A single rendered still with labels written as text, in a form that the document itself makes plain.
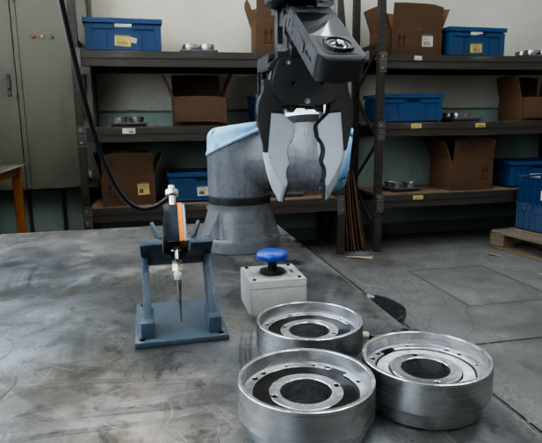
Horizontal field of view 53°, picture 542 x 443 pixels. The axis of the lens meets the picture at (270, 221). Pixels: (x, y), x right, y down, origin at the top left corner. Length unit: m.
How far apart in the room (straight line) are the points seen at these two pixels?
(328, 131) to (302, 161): 0.37
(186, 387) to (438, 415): 0.22
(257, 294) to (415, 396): 0.28
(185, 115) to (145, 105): 0.62
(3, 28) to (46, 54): 0.31
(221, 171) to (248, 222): 0.10
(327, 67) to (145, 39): 3.54
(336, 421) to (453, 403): 0.10
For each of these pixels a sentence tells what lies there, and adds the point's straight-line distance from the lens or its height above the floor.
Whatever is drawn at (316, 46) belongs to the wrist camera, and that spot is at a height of 1.10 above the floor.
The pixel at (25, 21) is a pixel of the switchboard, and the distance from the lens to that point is 4.32.
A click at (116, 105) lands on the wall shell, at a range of 4.45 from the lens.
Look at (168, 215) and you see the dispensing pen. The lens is 0.63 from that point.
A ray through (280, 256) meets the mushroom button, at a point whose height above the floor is 0.87.
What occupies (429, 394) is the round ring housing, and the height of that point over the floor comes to 0.83.
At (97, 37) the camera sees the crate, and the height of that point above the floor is 1.59.
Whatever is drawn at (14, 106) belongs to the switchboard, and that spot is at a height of 1.15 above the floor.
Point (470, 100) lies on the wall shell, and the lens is 5.26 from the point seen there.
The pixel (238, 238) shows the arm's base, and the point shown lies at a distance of 0.95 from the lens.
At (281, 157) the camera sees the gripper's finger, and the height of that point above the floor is 1.00.
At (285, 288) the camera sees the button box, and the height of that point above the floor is 0.83.
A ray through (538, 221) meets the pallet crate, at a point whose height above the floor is 0.24.
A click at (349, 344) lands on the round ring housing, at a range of 0.51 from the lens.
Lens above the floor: 1.03
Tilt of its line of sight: 11 degrees down
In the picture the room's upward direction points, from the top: 1 degrees counter-clockwise
